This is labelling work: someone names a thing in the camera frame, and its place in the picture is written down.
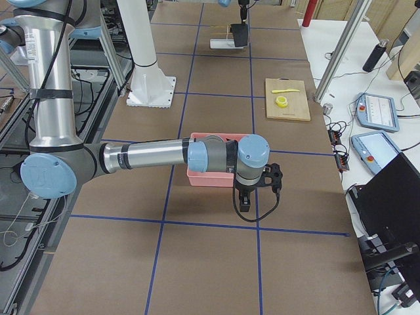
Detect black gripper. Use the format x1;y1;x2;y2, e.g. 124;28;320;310
235;182;256;212
230;22;249;47

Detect blue teach pendant near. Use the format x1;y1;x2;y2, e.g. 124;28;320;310
350;131;402;175

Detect red cylinder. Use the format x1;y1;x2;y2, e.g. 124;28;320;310
302;0;318;28

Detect black camera cable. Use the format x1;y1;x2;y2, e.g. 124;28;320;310
232;185;282;222

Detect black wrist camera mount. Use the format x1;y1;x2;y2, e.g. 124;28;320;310
257;163;283;194

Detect pink plastic bin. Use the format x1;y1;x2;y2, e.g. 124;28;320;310
186;132;249;188

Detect small metal cylinder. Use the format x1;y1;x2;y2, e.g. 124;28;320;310
322;102;333;116

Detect blue teach pendant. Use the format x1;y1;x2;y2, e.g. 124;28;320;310
356;93;400;133
350;131;402;175

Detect yellow plastic knife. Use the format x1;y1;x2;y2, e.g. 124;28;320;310
271;88;300;94

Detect bamboo cutting board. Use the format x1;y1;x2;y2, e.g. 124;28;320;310
265;78;311;121

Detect black monitor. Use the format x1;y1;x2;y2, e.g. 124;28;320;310
348;152;420;263

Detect yellow lemon slice toy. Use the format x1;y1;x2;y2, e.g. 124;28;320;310
275;96;288;108

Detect black water bottle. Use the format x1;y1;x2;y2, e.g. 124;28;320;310
362;39;389;72

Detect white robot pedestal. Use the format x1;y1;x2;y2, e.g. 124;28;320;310
117;0;177;108

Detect white rectangular tray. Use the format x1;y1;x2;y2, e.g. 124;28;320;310
209;39;244;50

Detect aluminium frame post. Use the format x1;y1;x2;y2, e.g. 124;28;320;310
314;0;372;104

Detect blue teach pendant far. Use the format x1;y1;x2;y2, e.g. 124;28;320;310
356;93;400;133

